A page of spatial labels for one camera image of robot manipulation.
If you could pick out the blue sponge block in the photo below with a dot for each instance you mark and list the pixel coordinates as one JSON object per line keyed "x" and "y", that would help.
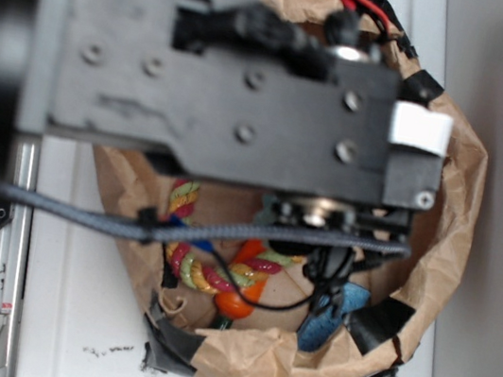
{"x": 317, "y": 329}

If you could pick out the silver aluminium rail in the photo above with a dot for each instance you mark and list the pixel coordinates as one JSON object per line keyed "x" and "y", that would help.
{"x": 14, "y": 249}

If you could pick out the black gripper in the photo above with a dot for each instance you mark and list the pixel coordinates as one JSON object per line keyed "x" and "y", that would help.
{"x": 334, "y": 238}

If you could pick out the brown paper bag container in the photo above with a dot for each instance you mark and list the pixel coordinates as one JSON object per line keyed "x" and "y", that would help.
{"x": 405, "y": 297}

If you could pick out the orange plastic carrot toy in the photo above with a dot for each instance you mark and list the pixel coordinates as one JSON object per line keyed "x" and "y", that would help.
{"x": 230, "y": 306}

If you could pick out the multicolour twisted rope toy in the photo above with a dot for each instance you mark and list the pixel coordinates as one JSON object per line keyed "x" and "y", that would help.
{"x": 186, "y": 266}

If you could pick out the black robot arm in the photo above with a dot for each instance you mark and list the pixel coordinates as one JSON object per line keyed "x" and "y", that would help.
{"x": 226, "y": 91}

